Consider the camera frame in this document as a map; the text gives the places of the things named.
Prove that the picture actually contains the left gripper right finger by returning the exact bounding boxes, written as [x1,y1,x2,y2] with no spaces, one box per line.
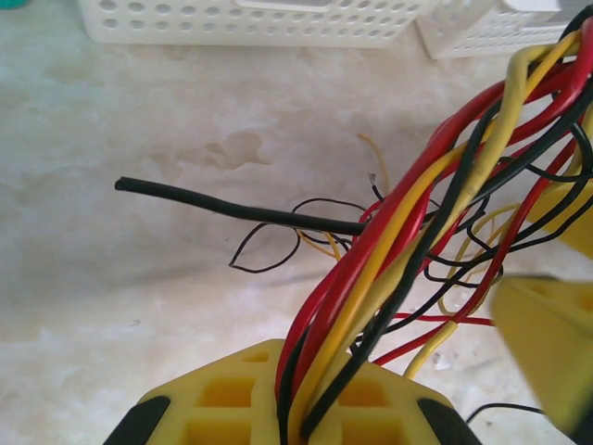
[289,354,484,445]

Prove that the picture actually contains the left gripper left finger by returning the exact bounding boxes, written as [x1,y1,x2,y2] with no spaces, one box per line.
[102,337,286,445]

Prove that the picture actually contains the thick yellow cable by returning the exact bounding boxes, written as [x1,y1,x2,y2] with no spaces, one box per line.
[403,322,460,379]
[286,30,584,441]

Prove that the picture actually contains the pale yellow cable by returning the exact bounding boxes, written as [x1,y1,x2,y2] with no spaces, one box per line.
[296,44,557,418]

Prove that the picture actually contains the thin black wire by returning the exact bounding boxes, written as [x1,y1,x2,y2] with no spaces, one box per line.
[229,183,593,325]

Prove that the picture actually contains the thick black cable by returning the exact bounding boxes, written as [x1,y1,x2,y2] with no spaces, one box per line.
[277,4,593,441]

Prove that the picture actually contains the thin cables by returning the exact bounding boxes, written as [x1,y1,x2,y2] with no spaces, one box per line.
[114,176,372,235]

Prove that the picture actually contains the thin yellow wire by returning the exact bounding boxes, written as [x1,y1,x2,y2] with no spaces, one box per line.
[296,133,524,316]

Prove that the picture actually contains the large white plastic basket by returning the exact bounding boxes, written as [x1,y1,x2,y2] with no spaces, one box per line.
[76,0,436,50]

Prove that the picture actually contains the small white basket grey handles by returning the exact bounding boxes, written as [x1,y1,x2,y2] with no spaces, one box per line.
[414,0,580,60]

